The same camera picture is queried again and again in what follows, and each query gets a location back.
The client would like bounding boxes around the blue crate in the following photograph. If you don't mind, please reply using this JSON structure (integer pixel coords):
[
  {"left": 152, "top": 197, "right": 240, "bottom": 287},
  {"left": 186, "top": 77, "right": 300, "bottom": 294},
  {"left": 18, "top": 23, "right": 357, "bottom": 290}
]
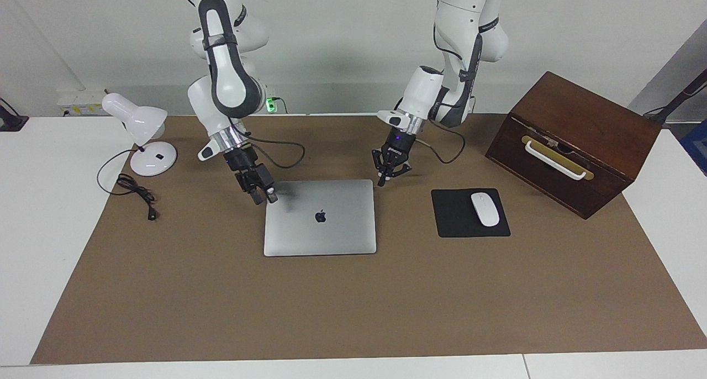
[{"left": 679, "top": 119, "right": 707, "bottom": 175}]

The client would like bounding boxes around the white computer mouse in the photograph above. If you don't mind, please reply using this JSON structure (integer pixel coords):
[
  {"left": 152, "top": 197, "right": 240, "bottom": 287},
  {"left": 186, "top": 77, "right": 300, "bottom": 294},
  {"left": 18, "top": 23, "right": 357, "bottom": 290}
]
[{"left": 471, "top": 192, "right": 500, "bottom": 227}]

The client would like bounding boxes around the white desk lamp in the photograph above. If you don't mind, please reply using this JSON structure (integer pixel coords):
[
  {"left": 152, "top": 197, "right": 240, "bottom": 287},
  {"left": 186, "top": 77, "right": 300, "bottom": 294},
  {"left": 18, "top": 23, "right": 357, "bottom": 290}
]
[{"left": 101, "top": 93, "right": 178, "bottom": 177}]

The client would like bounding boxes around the black mouse pad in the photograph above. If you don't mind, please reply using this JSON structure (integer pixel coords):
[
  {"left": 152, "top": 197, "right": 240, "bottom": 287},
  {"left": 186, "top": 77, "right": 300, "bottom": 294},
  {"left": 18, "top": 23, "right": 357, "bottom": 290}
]
[{"left": 431, "top": 188, "right": 511, "bottom": 238}]

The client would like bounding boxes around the silver grey laptop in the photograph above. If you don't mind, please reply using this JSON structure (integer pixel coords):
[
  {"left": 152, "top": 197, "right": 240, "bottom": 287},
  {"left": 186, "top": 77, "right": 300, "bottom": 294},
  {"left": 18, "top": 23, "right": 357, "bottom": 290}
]
[{"left": 263, "top": 179, "right": 377, "bottom": 257}]

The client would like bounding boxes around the brown table mat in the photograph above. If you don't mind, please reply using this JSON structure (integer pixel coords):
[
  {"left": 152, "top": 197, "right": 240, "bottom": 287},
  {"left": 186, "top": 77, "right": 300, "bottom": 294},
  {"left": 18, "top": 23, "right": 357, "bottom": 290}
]
[{"left": 30, "top": 114, "right": 707, "bottom": 365}]

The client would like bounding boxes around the gold metal handle plate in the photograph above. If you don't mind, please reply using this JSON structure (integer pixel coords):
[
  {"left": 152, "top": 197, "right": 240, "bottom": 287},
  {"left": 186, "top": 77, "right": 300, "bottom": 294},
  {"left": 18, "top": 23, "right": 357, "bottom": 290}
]
[{"left": 521, "top": 135, "right": 595, "bottom": 181}]

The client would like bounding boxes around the dark brown wooden box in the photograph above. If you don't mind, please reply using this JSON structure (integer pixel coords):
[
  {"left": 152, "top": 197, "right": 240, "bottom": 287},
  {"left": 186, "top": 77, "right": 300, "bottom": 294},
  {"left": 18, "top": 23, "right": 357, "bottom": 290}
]
[{"left": 485, "top": 71, "right": 662, "bottom": 220}]

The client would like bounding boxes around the black lamp power cable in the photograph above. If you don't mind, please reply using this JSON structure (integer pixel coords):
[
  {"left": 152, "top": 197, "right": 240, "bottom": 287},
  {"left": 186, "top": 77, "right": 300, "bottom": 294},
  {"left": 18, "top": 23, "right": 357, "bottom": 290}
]
[{"left": 97, "top": 149, "right": 161, "bottom": 222}]

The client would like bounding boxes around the white power strip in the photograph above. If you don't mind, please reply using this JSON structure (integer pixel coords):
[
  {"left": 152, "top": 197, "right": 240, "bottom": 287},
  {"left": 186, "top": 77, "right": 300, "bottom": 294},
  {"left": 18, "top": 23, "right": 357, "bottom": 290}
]
[{"left": 57, "top": 90, "right": 107, "bottom": 116}]

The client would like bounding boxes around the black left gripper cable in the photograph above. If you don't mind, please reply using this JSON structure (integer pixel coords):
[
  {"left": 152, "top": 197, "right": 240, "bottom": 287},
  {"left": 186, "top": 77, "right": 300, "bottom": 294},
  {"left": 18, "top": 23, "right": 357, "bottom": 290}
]
[{"left": 414, "top": 117, "right": 466, "bottom": 164}]

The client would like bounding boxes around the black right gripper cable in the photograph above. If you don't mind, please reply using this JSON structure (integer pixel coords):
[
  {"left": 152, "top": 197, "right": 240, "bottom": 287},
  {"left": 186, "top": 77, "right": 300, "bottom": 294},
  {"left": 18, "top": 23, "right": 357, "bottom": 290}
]
[{"left": 243, "top": 130, "right": 306, "bottom": 170}]

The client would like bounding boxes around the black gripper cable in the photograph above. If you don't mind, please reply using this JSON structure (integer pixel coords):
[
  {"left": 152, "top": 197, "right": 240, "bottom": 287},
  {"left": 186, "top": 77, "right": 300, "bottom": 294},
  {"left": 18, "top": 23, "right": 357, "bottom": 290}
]
[
  {"left": 243, "top": 130, "right": 306, "bottom": 170},
  {"left": 414, "top": 117, "right": 466, "bottom": 164}
]

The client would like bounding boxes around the black stand foot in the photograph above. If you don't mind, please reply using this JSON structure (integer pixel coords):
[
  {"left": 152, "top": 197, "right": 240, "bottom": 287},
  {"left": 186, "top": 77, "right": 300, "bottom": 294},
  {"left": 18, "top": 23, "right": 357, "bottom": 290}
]
[{"left": 0, "top": 97, "right": 29, "bottom": 132}]

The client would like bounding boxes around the white box handle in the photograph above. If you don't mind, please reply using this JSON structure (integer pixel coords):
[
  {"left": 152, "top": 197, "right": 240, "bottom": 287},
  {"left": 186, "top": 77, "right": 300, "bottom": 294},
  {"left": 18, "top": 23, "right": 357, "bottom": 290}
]
[{"left": 525, "top": 140, "right": 588, "bottom": 181}]

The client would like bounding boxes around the black tripod leg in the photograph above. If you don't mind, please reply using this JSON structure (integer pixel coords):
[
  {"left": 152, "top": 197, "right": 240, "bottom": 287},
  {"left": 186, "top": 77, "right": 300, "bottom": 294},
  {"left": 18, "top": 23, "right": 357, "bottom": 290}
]
[{"left": 643, "top": 70, "right": 707, "bottom": 127}]

